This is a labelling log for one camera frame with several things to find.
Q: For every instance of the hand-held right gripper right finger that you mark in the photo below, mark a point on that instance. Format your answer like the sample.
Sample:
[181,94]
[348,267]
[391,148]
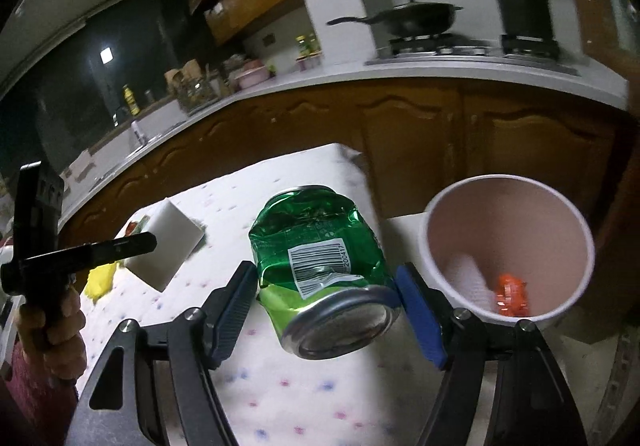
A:
[422,321]

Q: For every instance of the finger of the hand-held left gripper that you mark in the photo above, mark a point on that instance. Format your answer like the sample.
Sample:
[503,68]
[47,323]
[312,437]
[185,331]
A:
[117,248]

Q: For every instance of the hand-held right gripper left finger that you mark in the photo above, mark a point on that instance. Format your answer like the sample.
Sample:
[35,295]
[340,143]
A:
[234,308]

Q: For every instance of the white rectangular box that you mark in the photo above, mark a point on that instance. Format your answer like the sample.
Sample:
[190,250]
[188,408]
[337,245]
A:
[165,246]

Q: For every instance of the white tissue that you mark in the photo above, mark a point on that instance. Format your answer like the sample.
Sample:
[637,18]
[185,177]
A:
[470,278]

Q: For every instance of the orange snack wrapper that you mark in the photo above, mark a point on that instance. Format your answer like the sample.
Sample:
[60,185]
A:
[512,296]

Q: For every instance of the crushed green drink can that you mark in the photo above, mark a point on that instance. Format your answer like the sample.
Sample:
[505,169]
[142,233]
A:
[320,271]

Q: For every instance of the white round trash bin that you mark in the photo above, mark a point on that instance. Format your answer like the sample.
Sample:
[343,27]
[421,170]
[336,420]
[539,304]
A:
[500,236]

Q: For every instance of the person's left forearm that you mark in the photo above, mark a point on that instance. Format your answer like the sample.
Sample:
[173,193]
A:
[35,401]

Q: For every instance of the person's left hand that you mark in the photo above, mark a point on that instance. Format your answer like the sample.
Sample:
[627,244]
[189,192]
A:
[62,341]

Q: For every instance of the floral white tablecloth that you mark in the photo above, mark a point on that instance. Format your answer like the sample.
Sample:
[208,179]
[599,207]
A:
[300,391]

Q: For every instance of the yellow dish soap bottle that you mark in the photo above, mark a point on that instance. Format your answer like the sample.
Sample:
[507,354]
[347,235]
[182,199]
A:
[131,101]

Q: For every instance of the dark kitchen window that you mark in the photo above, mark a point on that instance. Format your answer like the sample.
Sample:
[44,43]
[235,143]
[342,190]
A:
[75,76]

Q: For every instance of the utensil rack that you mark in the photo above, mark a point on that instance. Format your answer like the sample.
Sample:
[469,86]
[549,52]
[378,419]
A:
[192,86]

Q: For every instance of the wooden base cabinets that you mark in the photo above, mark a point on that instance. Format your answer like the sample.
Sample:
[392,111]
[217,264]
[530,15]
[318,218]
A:
[425,126]

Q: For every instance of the pink plastic basin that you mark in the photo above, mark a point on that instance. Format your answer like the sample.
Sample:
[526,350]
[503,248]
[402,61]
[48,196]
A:
[252,76]

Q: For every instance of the white kitchen countertop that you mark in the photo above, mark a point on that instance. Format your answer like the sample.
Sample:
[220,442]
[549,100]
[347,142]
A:
[400,71]

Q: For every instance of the green label oil bottle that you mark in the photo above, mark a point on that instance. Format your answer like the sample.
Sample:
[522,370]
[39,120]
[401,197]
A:
[304,46]

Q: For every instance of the gas stove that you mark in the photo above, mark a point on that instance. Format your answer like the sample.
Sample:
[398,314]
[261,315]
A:
[475,51]

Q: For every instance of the black wok with lid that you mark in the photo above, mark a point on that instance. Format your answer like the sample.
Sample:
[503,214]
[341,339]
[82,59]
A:
[420,16]

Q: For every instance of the black cooking pot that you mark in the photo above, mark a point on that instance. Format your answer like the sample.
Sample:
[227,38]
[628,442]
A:
[527,13]

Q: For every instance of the wooden door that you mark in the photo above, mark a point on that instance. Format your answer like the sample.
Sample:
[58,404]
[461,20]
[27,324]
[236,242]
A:
[610,1]

